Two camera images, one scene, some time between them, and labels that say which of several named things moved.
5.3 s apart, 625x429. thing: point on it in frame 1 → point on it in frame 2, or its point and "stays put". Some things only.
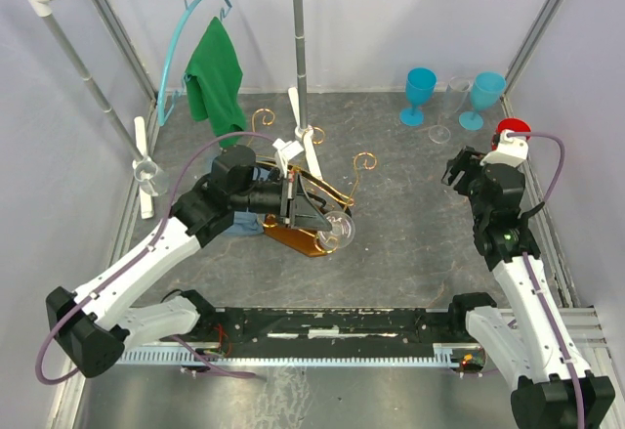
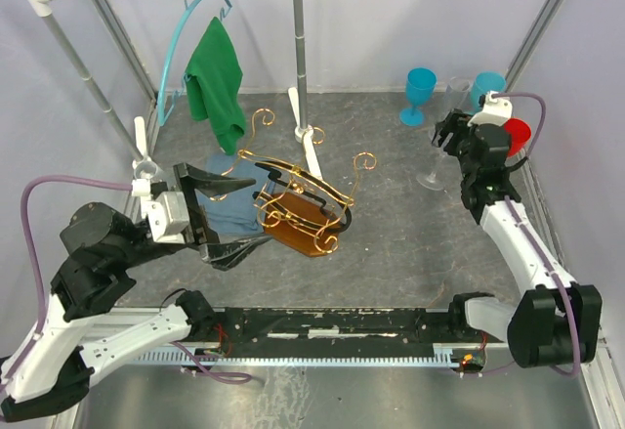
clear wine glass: (151, 179) stays put
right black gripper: (465, 161) → (455, 123)
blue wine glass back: (486, 89) stays put
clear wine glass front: (343, 230) → (432, 181)
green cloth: (214, 82) stays put
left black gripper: (294, 199) → (227, 253)
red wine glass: (518, 125) stays put
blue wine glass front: (420, 83) stays put
